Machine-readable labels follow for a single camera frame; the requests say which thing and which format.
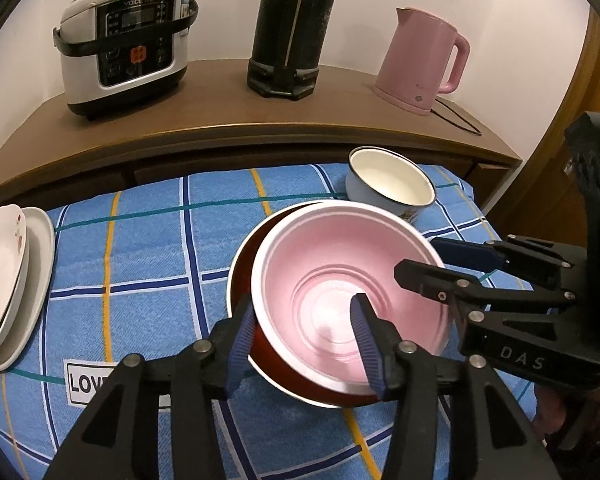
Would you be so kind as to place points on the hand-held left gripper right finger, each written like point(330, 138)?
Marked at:
point(367, 345)

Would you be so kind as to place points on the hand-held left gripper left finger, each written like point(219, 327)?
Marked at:
point(242, 345)

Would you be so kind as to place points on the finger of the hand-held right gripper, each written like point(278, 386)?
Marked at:
point(430, 280)
point(465, 254)

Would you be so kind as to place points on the red bowl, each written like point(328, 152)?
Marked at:
point(300, 391)

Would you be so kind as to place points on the pink plastic bowl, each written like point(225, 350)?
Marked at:
point(330, 250)

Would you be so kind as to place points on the red rose white plate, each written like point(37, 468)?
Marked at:
point(0, 270)

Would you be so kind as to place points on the blue checked cloth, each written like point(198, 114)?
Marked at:
point(155, 260)

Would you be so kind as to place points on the wooden door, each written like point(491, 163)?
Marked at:
point(555, 160)

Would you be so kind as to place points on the pink electric kettle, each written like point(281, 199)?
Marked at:
point(415, 60)

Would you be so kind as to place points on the plain white plate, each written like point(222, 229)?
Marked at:
point(41, 270)

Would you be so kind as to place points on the brown wooden cabinet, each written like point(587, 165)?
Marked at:
point(205, 102)

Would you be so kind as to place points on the black thermos flask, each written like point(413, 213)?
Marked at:
point(290, 25)

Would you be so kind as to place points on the white rice cooker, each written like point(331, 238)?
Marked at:
point(125, 45)

